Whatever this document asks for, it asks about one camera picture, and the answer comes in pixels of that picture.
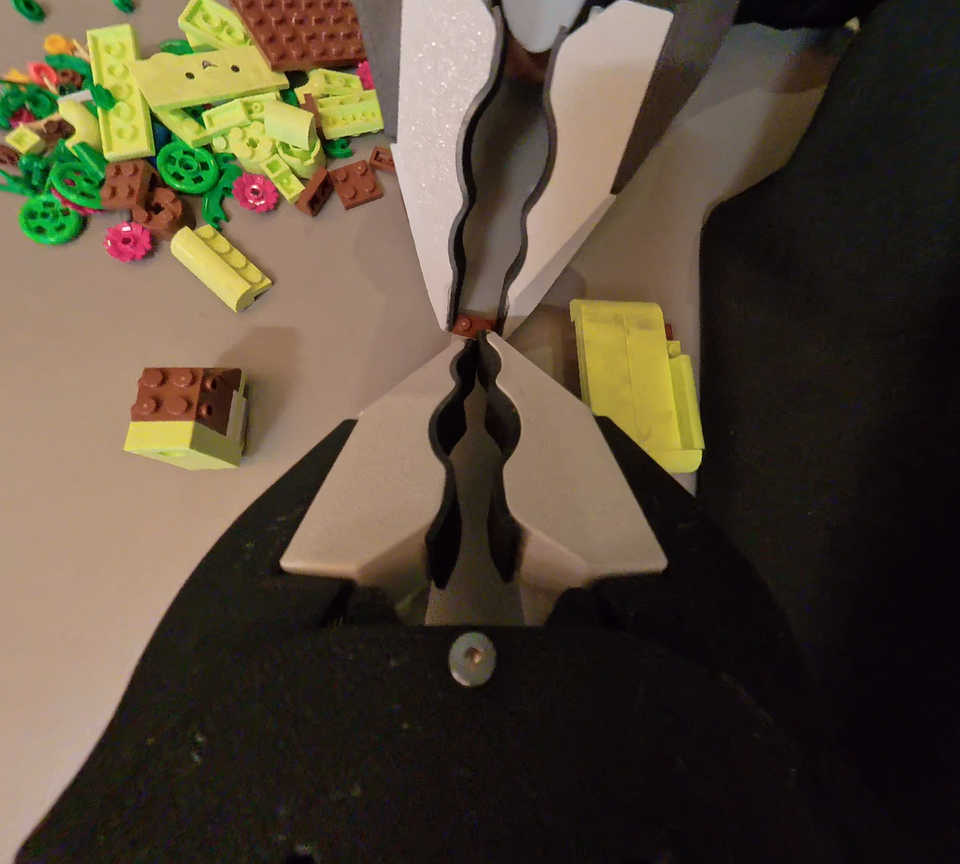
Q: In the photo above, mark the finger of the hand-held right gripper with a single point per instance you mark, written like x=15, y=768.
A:
x=435, y=92
x=592, y=129

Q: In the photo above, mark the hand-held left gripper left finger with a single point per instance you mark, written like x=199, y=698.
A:
x=367, y=504

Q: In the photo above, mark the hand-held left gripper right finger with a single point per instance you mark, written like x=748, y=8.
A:
x=585, y=504

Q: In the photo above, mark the large lime brick assembly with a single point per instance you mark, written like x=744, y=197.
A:
x=630, y=384

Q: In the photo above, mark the small lime brown brick block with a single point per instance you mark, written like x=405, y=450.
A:
x=180, y=444

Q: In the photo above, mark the small brown plate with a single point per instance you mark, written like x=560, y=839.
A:
x=471, y=324

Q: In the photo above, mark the pile of loose toy bricks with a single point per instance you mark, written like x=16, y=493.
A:
x=187, y=77

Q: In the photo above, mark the lime curved slope piece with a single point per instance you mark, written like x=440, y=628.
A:
x=217, y=268

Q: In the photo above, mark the person's black jacket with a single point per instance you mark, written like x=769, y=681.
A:
x=825, y=354

